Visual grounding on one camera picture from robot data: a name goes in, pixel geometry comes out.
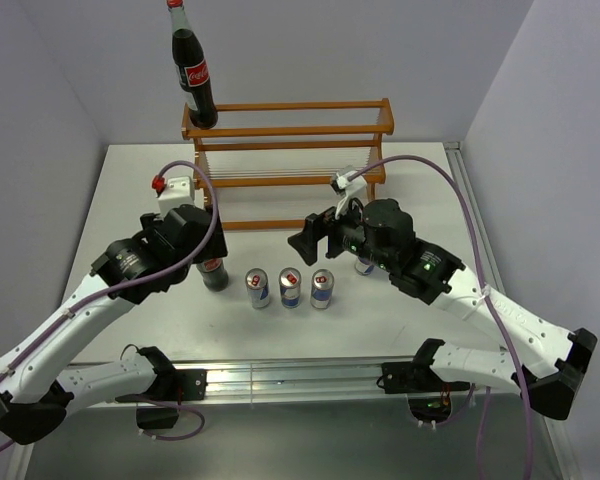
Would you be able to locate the energy drink can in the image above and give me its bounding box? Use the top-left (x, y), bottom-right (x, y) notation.
top-left (245, 268), bottom-right (270, 309)
top-left (278, 267), bottom-right (302, 308)
top-left (354, 257), bottom-right (375, 276)
top-left (310, 269), bottom-right (335, 309)

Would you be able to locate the aluminium front rail frame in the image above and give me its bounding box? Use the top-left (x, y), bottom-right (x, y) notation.
top-left (27, 357), bottom-right (556, 409)

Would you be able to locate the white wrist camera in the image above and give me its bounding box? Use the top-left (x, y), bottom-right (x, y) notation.
top-left (151, 175), bottom-right (195, 216)
top-left (330, 165), bottom-right (367, 219)

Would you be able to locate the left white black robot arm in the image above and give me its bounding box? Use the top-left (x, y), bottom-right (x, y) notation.
top-left (0, 204), bottom-right (227, 445)

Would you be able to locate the aluminium right side rail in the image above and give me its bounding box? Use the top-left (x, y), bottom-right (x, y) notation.
top-left (443, 142), bottom-right (505, 294)

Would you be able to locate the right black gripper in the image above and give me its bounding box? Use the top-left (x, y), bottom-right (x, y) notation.
top-left (288, 190), bottom-right (395, 271)

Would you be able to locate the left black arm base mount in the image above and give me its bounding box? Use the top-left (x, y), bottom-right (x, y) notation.
top-left (136, 369), bottom-right (207, 430)

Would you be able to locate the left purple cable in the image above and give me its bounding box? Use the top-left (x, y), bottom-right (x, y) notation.
top-left (0, 159), bottom-right (219, 459)

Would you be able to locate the cola glass bottle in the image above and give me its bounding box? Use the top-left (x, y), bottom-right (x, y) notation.
top-left (196, 258), bottom-right (229, 292)
top-left (166, 0), bottom-right (218, 129)

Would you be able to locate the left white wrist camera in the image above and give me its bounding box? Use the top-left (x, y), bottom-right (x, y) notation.
top-left (151, 175), bottom-right (195, 216)

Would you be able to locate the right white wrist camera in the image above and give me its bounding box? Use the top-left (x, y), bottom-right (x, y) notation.
top-left (330, 165), bottom-right (367, 219)

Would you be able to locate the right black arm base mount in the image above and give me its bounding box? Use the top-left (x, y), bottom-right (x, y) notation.
top-left (376, 362), bottom-right (452, 421)

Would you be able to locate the orange three-tier wooden shelf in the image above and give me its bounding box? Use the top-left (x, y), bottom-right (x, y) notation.
top-left (181, 98), bottom-right (395, 201)

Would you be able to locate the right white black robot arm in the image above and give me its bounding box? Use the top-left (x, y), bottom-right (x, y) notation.
top-left (288, 199), bottom-right (597, 420)

